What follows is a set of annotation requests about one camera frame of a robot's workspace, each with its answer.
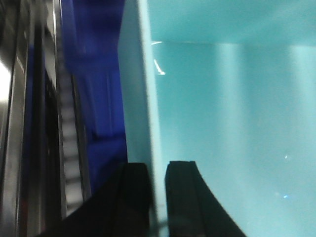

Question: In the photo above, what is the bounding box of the dark blue bin upper left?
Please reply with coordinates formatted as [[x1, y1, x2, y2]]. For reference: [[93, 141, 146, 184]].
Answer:
[[61, 0, 127, 193]]

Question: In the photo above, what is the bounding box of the light blue plastic bin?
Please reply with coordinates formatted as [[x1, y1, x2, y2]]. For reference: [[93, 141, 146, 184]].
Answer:
[[118, 0, 316, 237]]

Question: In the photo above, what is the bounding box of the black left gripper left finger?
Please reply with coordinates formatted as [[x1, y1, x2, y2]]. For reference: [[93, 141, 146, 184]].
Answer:
[[40, 163, 152, 237]]

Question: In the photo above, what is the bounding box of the stainless steel shelf rail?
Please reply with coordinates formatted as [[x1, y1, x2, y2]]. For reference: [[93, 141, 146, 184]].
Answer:
[[0, 0, 91, 237]]

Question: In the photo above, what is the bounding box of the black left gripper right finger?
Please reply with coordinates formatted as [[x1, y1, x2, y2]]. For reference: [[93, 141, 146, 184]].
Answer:
[[165, 161, 245, 237]]

